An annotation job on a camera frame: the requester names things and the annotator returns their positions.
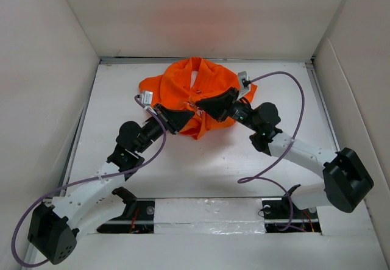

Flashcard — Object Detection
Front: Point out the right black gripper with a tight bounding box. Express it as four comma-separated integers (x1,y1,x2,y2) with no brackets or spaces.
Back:
195,87,260,132

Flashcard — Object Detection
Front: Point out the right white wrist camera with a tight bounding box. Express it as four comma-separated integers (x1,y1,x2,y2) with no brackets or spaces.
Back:
237,71,251,99

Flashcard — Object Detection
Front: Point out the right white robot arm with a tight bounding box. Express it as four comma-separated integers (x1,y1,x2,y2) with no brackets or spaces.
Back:
196,88,374,218

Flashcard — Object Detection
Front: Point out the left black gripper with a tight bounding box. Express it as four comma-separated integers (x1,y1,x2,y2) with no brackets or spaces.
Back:
136,104,194,154

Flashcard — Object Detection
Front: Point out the silver zipper pull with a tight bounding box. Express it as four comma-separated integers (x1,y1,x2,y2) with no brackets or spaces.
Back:
188,101,203,115

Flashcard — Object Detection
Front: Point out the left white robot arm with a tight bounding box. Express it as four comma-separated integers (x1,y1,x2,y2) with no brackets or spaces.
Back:
28,104,194,265

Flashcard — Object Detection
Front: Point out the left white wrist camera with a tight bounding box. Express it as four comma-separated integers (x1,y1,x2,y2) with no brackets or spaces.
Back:
139,90,153,106

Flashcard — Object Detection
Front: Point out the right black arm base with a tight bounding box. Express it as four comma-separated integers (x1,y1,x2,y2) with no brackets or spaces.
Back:
258,199,322,233

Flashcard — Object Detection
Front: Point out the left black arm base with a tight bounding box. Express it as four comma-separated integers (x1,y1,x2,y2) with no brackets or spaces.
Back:
97,187,155,234

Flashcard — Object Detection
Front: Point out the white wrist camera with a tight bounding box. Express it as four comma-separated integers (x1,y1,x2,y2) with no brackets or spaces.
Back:
139,90,153,106
237,71,251,99

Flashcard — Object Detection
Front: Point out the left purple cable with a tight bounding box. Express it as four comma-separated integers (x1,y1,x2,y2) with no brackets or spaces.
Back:
10,94,167,266

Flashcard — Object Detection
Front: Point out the orange zip jacket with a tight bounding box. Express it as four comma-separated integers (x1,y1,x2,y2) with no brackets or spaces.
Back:
139,57,239,140

